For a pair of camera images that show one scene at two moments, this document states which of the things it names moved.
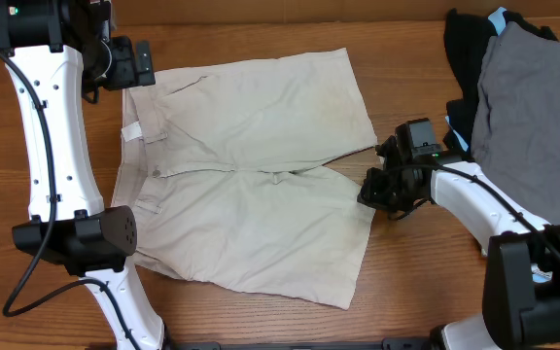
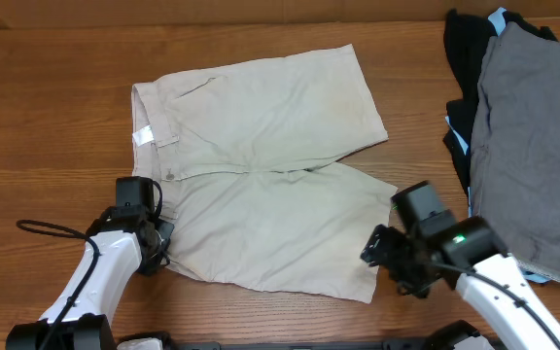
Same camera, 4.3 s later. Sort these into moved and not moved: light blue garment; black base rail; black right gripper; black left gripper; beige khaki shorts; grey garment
Moved: black right gripper; black left gripper
Not moved: black base rail; light blue garment; beige khaki shorts; grey garment
